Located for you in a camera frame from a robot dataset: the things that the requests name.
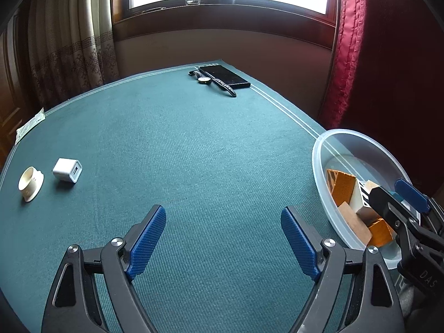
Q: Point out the clear plastic bowl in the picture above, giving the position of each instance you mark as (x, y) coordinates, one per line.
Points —
(347, 142)

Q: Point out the plain wooden cube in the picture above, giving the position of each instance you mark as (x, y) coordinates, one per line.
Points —
(369, 213)

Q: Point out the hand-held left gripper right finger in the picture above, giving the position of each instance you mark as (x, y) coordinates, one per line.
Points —
(300, 242)

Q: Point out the black smartphone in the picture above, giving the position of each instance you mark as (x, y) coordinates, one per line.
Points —
(225, 75)

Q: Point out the black wristwatch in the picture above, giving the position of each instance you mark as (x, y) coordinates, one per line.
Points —
(218, 82)

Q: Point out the orange striped triangular block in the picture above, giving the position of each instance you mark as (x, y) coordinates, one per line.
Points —
(343, 187)

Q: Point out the brown wooden block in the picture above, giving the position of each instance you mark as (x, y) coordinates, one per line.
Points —
(353, 220)

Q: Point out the orange rectangular block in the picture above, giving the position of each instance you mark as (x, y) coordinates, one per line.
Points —
(381, 232)

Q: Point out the white charger cube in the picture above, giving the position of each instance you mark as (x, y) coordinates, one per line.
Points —
(66, 170)

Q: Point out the red curtain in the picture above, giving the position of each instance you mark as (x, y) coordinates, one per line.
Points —
(350, 41)

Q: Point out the white black-striped triangular block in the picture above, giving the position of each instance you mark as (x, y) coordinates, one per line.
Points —
(357, 197)

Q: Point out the brown wooden door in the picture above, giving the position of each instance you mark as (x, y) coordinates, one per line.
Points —
(10, 93)

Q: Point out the beige patterned curtain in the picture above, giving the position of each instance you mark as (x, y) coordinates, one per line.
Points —
(69, 41)

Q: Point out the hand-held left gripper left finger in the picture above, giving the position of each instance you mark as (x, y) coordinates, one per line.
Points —
(147, 239)

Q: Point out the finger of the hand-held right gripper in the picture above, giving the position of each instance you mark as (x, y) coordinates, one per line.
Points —
(385, 203)
(411, 194)

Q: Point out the cream tape roll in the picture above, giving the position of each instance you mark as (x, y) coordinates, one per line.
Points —
(29, 184)

